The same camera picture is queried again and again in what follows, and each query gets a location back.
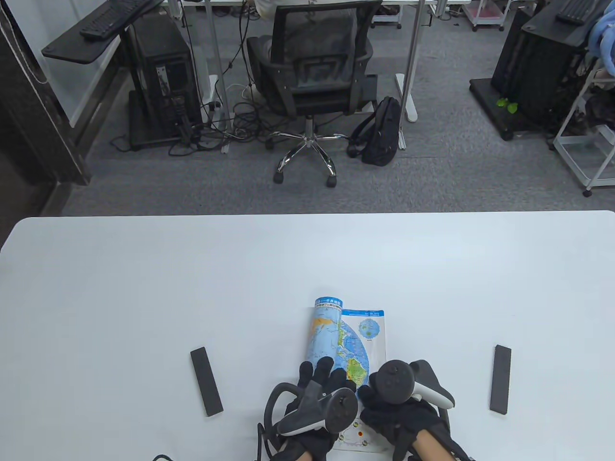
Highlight white desk frame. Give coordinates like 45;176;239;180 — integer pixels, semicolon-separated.
168;0;474;154

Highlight person's right forearm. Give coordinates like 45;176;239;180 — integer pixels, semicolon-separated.
411;430;455;461

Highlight person's right hand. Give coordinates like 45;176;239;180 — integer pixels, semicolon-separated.
358;384;455;461

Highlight black backpack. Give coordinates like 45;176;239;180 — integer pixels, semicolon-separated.
347;96;402;167

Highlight black keyboard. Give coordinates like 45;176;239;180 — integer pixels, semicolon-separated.
556;0;601;24
79;0;166;40

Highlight person's left hand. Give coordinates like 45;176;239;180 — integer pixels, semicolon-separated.
275;356;358;461

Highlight black computer cart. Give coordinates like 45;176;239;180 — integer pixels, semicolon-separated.
41;0;208;150
470;0;603;141

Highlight black and white controller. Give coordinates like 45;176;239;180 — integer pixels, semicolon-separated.
263;382;359;437
369;359;455;410

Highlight colourful world map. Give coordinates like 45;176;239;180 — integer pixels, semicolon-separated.
306;295;387;453

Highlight white metal rack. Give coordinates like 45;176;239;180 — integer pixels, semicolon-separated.
553;58;615;197

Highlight black wrist camera unit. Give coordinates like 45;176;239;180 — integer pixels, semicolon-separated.
444;423;476;461

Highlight black mesh office chair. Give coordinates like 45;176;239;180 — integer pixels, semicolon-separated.
246;0;382;188

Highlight blue garment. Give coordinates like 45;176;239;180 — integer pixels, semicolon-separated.
587;9;615;75

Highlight black bar paperweight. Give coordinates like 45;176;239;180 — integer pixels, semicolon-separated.
190;347;224;416
490;344;512;414

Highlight tangle of black cables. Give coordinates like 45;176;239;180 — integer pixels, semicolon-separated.
111;72;301;157

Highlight white wheeled cart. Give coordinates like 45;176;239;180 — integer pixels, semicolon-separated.
462;0;511;32
372;0;403;29

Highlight black computer tower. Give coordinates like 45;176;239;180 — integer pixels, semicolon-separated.
491;7;584;125
129;17;203;140

